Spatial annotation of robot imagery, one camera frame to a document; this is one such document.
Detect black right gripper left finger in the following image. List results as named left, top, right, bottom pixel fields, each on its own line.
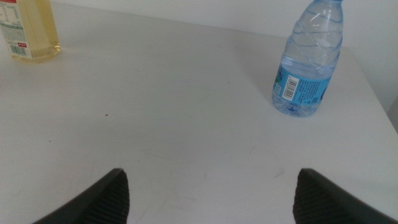
left=32, top=168, right=131, bottom=224

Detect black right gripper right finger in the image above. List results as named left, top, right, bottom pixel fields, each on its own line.
left=292, top=168, right=398, bottom=224

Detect clear water bottle blue label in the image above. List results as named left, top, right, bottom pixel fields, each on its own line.
left=271, top=0, right=345, bottom=118

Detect yellow juice bottle red label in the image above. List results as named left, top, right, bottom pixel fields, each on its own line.
left=0, top=0, right=62, bottom=64

